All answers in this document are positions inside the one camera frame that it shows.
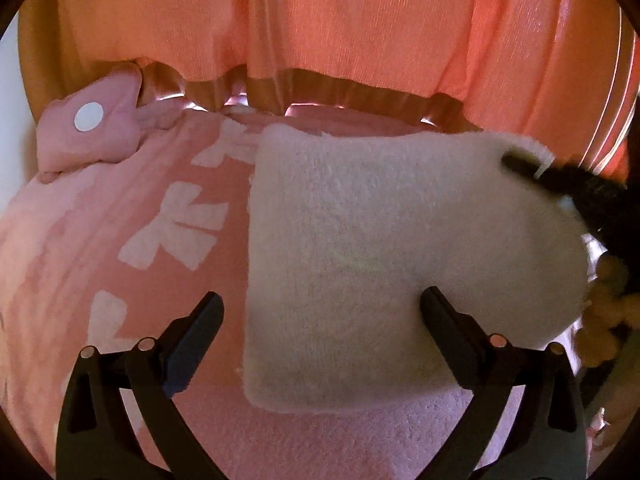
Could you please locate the white fleece heart garment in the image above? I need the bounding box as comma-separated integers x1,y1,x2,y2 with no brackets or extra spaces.
243,125,588,413

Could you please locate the orange curtain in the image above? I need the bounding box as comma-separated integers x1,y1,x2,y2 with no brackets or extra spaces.
18,0,639,179

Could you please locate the pink pouch with white button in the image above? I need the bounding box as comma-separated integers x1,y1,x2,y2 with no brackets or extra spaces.
36,63,189,184

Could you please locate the pink bed blanket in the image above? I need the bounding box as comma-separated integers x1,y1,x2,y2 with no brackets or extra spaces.
1,107,469,479

